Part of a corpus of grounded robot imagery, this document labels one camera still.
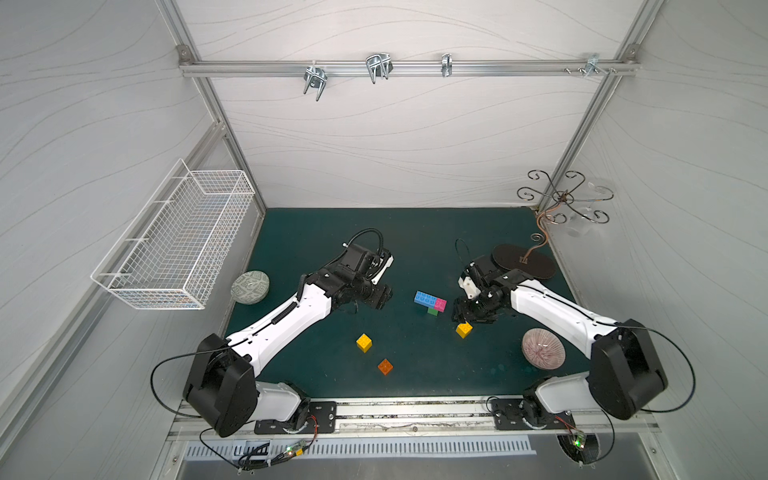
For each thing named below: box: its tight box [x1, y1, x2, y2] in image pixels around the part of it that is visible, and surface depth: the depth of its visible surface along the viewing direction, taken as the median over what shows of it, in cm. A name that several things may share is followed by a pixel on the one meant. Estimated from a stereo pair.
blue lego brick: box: [414, 290, 437, 308], surface depth 92 cm
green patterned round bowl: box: [230, 270, 270, 305], surface depth 97 cm
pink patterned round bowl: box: [521, 328, 566, 370], surface depth 84 cm
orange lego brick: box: [377, 358, 394, 376], surface depth 82 cm
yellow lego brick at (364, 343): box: [356, 333, 373, 354], surface depth 85 cm
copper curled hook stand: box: [517, 170, 614, 263], surface depth 83 cm
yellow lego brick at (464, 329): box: [456, 321, 473, 339], surface depth 88 cm
